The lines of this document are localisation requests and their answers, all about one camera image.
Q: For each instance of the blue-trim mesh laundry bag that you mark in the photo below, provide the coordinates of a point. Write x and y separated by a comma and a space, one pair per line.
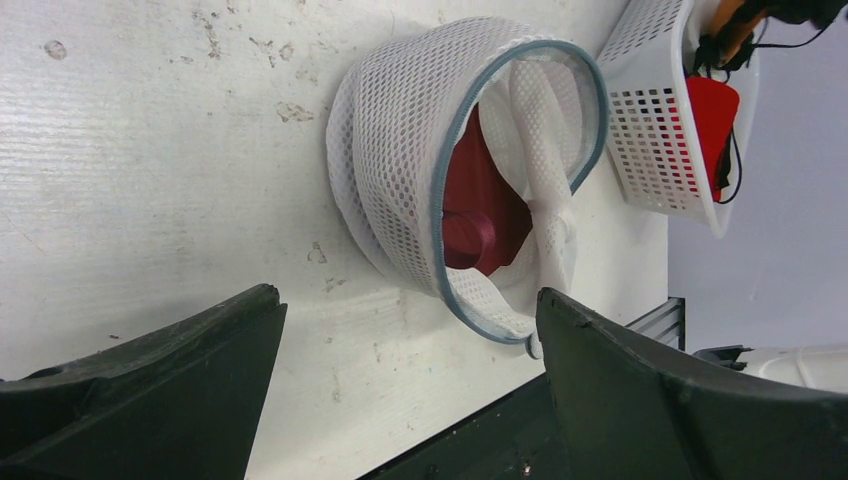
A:
396, 118

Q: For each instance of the white plastic basket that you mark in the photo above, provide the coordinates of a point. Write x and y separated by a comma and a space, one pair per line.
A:
653, 140

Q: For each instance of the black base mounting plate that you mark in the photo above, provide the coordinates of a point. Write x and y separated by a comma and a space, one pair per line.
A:
515, 437

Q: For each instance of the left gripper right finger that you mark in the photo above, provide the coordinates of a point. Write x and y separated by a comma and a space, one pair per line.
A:
631, 407

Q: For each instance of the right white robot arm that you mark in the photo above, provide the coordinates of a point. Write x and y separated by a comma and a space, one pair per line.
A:
821, 367

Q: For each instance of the maroon satin bra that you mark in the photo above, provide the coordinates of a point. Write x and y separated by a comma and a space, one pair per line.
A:
485, 221

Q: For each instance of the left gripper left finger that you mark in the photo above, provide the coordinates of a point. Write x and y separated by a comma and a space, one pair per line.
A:
182, 402

